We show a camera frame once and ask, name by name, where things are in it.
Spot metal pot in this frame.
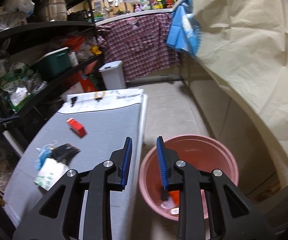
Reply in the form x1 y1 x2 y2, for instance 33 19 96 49
37 0 68 22

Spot grey ironing board table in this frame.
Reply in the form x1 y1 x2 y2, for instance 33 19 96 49
2 102 144 240

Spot green snack packets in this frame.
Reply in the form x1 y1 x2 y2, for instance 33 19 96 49
0 62 47 112

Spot orange plastic bag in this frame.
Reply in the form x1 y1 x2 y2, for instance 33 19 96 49
64 36 86 50

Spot black shelf rack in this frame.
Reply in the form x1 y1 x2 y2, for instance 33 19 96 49
0 0 104 140

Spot red box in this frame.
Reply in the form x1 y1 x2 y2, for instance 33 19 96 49
66 118 87 138

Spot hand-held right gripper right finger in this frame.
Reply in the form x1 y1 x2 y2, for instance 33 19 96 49
156 136 277 240

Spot white pedal bin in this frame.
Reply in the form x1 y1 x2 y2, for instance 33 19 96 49
99 60 126 90

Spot white plastic bag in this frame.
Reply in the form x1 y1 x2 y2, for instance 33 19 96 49
2 0 35 13

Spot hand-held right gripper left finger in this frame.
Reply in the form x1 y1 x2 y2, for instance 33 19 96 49
12 137 133 240

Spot blue cloth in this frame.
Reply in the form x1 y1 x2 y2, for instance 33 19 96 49
165 0 202 57

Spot pink plastic bin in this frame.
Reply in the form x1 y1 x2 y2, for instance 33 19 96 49
138 135 240 222

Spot blue face mask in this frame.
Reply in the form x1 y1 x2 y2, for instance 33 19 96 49
35 140 58 172

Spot white green tissue packet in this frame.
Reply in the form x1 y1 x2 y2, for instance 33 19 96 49
34 158 69 192

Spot white printed paper bag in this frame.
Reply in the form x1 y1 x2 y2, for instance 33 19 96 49
66 89 144 114

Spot black packet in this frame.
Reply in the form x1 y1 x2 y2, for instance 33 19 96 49
51 144 81 165

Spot red plaid shirt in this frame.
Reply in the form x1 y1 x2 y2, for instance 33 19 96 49
96 12 182 83

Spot cream cloth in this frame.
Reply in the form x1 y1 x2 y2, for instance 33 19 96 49
181 0 288 180

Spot green storage box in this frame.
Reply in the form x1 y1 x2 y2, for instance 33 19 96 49
32 47 72 78

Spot white jar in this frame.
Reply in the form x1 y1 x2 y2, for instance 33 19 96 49
67 50 79 67

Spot red carton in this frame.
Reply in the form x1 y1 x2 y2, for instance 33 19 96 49
78 62 101 93

